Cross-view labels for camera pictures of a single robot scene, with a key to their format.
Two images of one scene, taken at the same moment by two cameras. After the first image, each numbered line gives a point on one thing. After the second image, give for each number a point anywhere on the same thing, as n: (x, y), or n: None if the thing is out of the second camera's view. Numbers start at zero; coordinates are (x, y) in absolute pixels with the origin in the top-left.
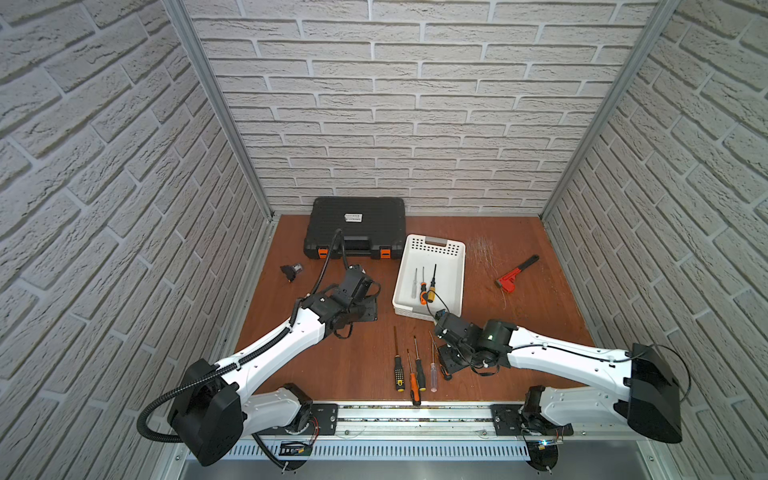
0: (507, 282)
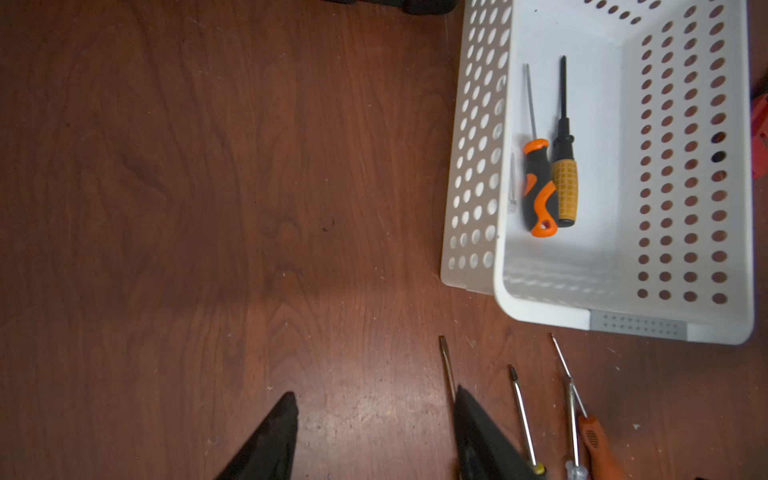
0: (759, 134)
